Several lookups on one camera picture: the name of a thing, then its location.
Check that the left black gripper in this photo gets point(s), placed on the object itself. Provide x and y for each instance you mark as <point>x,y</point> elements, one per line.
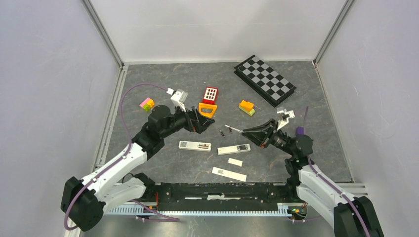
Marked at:
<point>195,122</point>

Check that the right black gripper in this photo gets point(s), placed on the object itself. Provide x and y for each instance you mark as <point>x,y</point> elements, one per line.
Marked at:
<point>260,134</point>

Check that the white remote control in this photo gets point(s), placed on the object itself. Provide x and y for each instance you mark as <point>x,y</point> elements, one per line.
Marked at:
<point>233,149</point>
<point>195,146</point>

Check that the white battery cover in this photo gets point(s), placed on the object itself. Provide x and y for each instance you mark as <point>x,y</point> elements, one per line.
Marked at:
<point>235,162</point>

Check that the long white remote back cover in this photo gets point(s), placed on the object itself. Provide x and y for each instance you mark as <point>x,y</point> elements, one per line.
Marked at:
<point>229,174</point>

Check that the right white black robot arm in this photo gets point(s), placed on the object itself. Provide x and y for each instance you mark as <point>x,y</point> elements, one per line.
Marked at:
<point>348,215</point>

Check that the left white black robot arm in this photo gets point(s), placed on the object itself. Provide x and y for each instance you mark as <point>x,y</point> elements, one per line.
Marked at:
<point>84,201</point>

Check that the red white window block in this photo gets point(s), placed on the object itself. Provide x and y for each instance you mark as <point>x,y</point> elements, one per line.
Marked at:
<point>210,95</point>

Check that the orange green toy block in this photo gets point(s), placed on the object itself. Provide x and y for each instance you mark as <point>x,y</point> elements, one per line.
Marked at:
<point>247,107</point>

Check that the purple cube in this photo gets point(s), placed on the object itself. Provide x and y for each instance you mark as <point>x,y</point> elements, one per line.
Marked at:
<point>300,130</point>

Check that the black grey checkerboard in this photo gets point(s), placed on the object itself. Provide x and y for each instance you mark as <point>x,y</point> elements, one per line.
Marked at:
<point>264,80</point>

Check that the pink yellow green blocks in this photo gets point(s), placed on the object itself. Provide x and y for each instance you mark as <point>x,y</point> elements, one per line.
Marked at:
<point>147,104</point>

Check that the orange triangular plastic frame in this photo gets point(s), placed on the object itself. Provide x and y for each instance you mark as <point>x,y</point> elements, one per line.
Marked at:
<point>207,110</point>

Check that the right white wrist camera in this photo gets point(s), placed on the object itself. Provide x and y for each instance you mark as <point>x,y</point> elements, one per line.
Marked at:
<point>284,117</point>

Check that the white slotted cable duct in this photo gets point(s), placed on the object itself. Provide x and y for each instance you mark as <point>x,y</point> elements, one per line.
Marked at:
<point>136,209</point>

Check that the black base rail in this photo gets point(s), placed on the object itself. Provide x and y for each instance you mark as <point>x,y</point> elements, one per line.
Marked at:
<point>218,196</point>

